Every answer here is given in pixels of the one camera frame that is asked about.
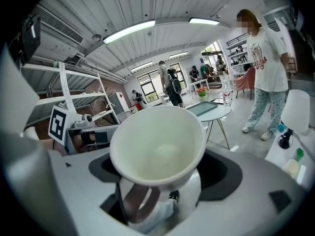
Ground white cup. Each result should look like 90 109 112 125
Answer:
109 105 207 225

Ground ceiling air conditioner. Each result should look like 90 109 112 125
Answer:
31 3 86 66

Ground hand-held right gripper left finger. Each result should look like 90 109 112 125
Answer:
7 138 138 236

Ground person's left forearm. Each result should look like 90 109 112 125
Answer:
36 138 68 157

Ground white shade table lamp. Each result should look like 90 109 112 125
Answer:
277 89 312 150

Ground person's black shoe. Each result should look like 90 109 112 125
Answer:
168 190 181 202

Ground white metal shelf rack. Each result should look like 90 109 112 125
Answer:
22 62 122 125

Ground white side table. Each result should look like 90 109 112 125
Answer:
264 131 311 189

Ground potted pink flowers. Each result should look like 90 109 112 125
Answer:
195 86 210 102

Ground large window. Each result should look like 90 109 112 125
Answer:
136 62 187 105

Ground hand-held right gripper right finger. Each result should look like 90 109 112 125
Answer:
157 148 309 236

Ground white cabinet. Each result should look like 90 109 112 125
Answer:
108 91 130 116

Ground pink chair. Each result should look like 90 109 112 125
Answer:
233 66 257 100

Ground perforated metal rail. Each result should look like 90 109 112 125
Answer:
58 61 77 114

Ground round white table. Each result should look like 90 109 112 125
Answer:
184 97 233 150

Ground clear water bottle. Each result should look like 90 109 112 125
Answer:
221 79 234 109

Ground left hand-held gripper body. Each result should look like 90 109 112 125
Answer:
48 105 121 156

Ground person's light trousers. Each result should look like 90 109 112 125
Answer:
129 171 202 234

